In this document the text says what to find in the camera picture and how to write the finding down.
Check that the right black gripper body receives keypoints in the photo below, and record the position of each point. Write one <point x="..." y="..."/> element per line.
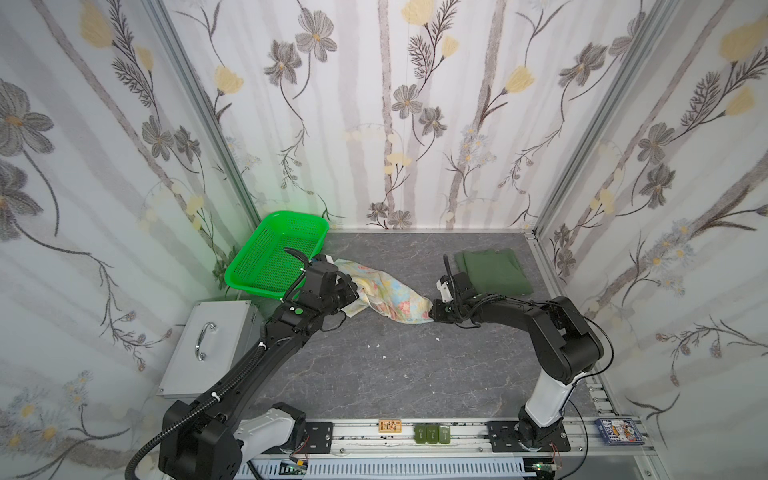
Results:
<point x="441" y="308"/>

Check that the floral pastel skirt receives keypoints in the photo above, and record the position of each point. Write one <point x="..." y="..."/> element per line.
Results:
<point x="385" y="295"/>

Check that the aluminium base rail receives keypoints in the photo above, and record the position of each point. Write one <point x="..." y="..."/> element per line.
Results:
<point x="466" y="437"/>

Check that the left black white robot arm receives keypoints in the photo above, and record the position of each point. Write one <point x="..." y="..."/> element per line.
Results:
<point x="198" y="439"/>

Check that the small wooden tag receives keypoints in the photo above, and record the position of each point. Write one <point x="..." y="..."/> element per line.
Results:
<point x="390" y="426"/>

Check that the white vented cable duct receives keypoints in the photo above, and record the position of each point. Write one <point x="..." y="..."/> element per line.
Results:
<point x="396" y="468"/>

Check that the blue patterned card box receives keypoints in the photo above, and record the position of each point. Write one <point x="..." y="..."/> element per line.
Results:
<point x="619" y="431"/>

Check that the black mounting plate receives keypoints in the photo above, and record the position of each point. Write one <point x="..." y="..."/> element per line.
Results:
<point x="319" y="437"/>
<point x="526" y="436"/>

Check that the green skirt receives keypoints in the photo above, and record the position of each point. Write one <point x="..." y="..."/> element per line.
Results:
<point x="494" y="272"/>

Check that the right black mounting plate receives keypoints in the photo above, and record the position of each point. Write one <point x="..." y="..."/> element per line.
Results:
<point x="526" y="436"/>

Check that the silver aluminium case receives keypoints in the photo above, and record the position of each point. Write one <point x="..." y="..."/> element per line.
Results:
<point x="215" y="337"/>

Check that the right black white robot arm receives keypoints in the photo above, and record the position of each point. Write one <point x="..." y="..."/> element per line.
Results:
<point x="565" y="345"/>

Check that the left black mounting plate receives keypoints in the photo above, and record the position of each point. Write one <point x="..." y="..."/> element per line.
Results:
<point x="319" y="437"/>

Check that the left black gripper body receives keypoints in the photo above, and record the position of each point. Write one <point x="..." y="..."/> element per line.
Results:
<point x="346" y="288"/>

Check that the green plastic basket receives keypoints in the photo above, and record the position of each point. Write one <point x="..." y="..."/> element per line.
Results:
<point x="262" y="267"/>

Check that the green tag block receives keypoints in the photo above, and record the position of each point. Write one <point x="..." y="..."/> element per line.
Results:
<point x="432" y="434"/>

